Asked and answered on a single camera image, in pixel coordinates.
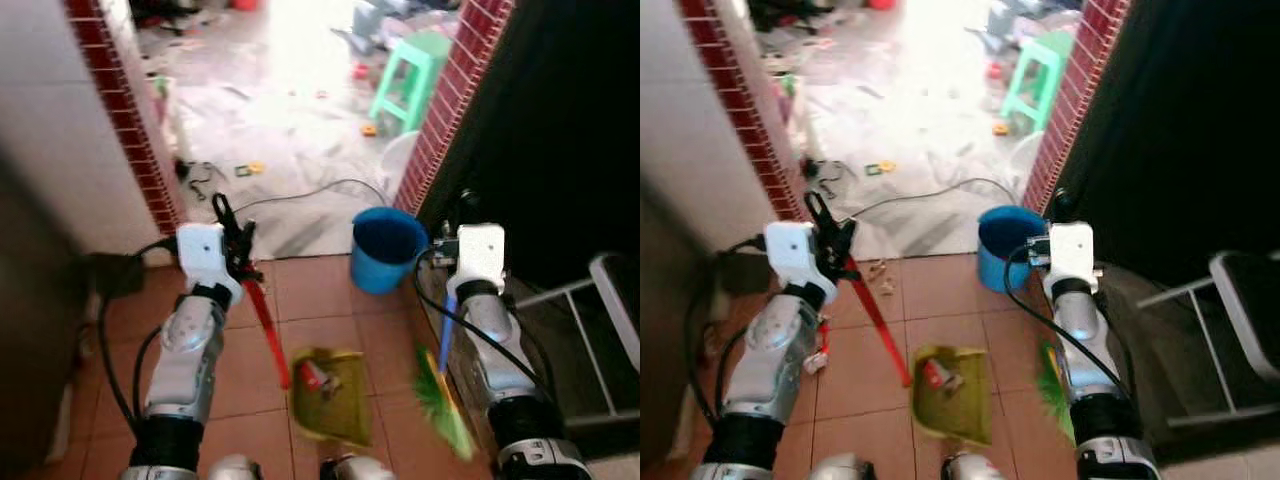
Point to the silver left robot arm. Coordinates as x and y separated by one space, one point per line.
770 350
185 350

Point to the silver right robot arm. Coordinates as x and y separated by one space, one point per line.
500 330
1085 330

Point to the small yellow green floor item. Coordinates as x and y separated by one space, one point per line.
881 168
250 169

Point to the small orange floor item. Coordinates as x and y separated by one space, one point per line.
369 129
1000 128

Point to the blue plastic bucket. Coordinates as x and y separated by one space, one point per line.
1005 250
385 255

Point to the small red white wrapper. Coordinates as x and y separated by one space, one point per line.
823 358

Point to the red crumpled rubbish piece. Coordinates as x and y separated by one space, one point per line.
313 375
935 375

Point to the green plastic stool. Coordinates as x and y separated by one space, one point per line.
420 65
1050 65

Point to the grey metal rack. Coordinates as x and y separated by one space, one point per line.
600 330
1230 330

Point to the silver left robot leg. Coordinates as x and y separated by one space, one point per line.
235 469
843 469

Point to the silver robot leg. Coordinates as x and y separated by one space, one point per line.
235 469
972 468
843 469
358 469

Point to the silver right robot leg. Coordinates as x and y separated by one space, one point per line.
358 469
972 468

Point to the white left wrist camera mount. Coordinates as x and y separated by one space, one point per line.
203 250
792 250

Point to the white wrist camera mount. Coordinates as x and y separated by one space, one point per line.
1072 255
203 250
792 250
482 255

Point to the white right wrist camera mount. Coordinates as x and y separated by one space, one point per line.
1072 255
482 255

